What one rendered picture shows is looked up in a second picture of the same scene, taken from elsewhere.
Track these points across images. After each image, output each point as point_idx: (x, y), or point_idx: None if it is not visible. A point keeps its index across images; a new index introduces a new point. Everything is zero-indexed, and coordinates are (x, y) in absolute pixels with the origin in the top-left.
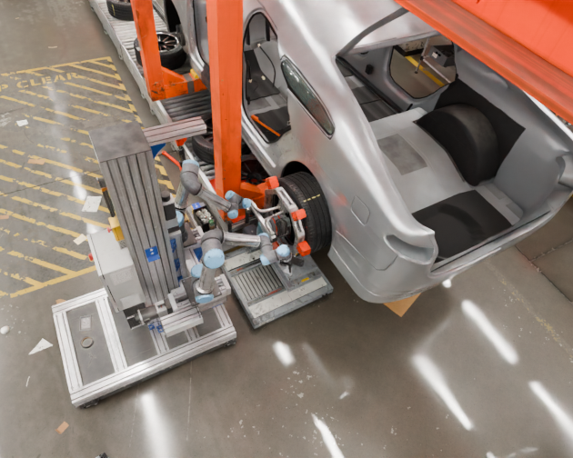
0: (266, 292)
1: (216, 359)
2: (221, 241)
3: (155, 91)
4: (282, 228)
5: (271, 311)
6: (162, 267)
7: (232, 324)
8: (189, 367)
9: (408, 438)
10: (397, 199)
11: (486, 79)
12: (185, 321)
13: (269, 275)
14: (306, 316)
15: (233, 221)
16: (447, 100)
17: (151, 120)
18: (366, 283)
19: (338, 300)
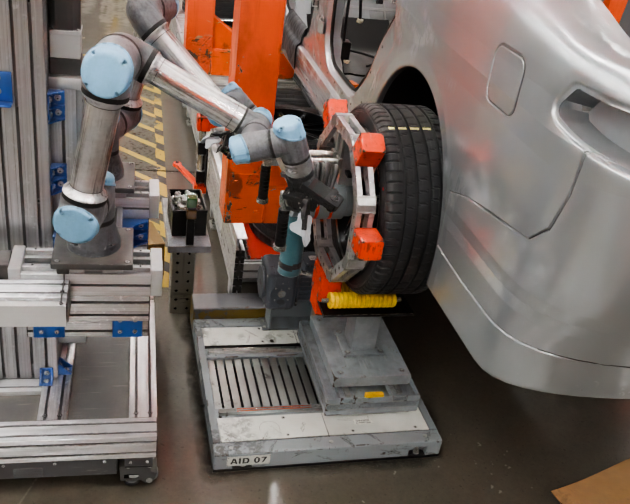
0: (275, 405)
1: (89, 503)
2: (146, 64)
3: (193, 53)
4: (324, 174)
5: (268, 440)
6: (17, 157)
7: (155, 419)
8: (17, 500)
9: None
10: (597, 12)
11: None
12: (23, 301)
13: (295, 379)
14: (355, 484)
15: (252, 256)
16: None
17: (181, 131)
18: (501, 308)
19: (450, 475)
